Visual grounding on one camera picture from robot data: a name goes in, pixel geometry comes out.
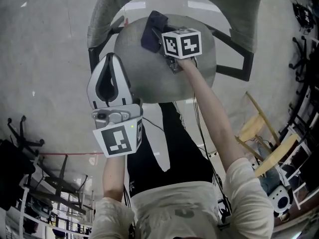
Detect person's black trousers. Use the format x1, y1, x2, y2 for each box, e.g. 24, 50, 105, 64
126, 101, 220, 199

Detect black frame desk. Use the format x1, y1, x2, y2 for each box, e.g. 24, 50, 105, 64
23, 153, 96, 216

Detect black office chair base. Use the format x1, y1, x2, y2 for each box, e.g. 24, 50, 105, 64
6, 115, 46, 157
288, 35, 319, 83

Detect grey green chair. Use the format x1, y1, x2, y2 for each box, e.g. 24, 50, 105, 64
86, 0, 265, 104

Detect white metal rack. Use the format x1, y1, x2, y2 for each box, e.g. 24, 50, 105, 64
279, 123, 319, 211

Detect grey round chair seat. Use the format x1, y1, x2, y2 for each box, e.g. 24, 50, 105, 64
114, 13, 217, 104

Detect person's right forearm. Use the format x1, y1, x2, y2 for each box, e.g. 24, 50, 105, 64
175, 57, 245, 174

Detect black bag with cables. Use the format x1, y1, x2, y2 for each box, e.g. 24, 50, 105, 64
290, 0, 315, 34

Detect person's beige shirt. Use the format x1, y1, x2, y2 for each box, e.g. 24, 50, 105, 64
89, 156, 275, 239

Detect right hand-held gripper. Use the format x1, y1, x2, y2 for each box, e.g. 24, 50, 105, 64
161, 26, 202, 75

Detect dark wiping cloth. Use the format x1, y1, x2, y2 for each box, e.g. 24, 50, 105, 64
140, 10, 170, 54

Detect white round appliance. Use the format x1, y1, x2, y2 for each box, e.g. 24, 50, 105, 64
268, 185, 294, 218

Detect round wooden side table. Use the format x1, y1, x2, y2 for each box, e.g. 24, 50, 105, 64
235, 91, 300, 178

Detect person's left forearm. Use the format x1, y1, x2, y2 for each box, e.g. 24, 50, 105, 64
102, 154, 126, 204

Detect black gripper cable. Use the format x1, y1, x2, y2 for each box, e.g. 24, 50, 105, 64
192, 58, 226, 210

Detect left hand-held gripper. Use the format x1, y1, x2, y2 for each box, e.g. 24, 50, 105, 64
86, 53, 144, 158

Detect black office chair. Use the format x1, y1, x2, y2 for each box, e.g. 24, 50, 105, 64
0, 138, 37, 212

